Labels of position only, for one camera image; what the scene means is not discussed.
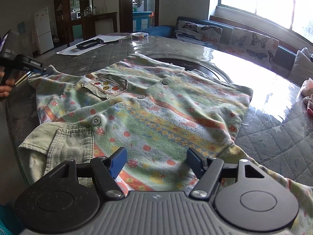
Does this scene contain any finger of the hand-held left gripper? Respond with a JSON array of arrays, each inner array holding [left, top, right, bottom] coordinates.
[[29, 64, 53, 76], [14, 71, 32, 87]]

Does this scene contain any white board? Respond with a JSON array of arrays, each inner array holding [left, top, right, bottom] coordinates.
[[94, 20, 111, 37]]

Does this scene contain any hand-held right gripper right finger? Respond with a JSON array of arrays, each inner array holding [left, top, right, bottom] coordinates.
[[186, 147, 266, 199]]

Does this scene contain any white paper sheet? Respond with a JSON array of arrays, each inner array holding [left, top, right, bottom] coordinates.
[[56, 35, 127, 55]]

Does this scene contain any white black patterned pillow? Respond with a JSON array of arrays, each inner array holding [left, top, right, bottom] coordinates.
[[301, 47, 313, 62]]

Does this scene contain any teal storage cabinet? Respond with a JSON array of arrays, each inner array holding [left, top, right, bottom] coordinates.
[[133, 11, 155, 31]]

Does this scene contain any teal cloth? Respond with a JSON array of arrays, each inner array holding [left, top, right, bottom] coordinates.
[[0, 204, 23, 235]]

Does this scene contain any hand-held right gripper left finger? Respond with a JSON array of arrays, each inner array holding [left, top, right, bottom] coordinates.
[[46, 147, 128, 199]]

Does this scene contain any dark wooden cabinet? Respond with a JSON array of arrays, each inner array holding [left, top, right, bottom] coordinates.
[[53, 0, 118, 47]]

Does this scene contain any white plastic bag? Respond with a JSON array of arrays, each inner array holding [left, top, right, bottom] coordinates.
[[300, 78, 313, 116]]

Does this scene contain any white refrigerator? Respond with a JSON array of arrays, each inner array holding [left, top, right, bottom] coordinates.
[[34, 7, 54, 55]]

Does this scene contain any black round induction cooker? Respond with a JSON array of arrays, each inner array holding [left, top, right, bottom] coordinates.
[[155, 57, 236, 84]]

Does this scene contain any grey pillow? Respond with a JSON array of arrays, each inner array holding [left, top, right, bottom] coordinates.
[[289, 50, 313, 87]]

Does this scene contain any butterfly print cushion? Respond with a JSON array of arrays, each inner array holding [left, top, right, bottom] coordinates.
[[172, 20, 223, 50], [226, 27, 280, 65]]

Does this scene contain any person's left hand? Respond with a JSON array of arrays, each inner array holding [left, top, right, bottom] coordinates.
[[0, 71, 14, 98]]

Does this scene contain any floral button shirt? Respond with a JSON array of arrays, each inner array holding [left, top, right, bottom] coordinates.
[[18, 53, 313, 235]]

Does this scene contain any clear plastic box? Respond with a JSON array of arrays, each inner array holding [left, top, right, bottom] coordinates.
[[130, 32, 149, 41]]

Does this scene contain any blue sofa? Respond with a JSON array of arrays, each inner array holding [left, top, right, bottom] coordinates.
[[142, 16, 313, 89]]

